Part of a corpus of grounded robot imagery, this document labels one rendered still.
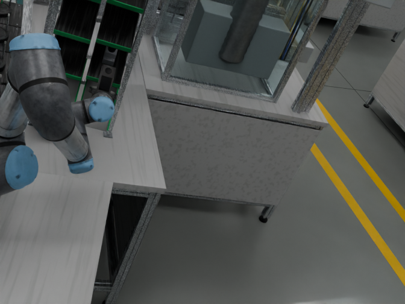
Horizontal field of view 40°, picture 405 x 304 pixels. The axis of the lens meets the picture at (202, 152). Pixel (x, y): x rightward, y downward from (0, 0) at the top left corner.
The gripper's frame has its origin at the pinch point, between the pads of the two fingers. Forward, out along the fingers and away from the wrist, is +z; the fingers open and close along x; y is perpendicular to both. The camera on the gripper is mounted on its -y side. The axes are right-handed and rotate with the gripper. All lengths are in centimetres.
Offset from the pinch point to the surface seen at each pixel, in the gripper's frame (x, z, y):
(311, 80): 110, 87, -25
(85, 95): -5.1, 21.5, 6.6
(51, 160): -11.5, 14.0, 34.0
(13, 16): -47, 86, -13
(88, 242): 8, -20, 50
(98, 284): 23, 44, 95
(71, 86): -11.4, 20.3, 4.5
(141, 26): 8.4, 12.9, -25.6
